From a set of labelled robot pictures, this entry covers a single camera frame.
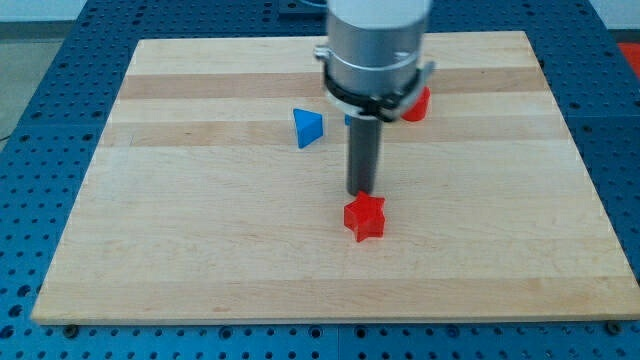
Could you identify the red star block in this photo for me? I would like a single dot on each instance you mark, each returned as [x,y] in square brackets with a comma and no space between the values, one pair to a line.
[365,217]

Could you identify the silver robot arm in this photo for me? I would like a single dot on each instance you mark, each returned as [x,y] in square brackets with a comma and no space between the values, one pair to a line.
[372,57]

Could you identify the blue triangular block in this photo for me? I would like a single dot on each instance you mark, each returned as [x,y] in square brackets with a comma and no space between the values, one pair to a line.
[308,125]

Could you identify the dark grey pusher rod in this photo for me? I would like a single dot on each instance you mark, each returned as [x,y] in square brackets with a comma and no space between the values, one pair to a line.
[363,151]

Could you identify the red round block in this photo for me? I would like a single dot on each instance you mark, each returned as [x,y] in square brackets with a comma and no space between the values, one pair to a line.
[419,109]

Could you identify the light wooden board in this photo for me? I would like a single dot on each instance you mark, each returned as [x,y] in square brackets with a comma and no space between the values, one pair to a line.
[198,207]

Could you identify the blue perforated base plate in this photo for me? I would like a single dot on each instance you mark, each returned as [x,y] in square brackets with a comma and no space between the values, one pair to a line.
[50,149]

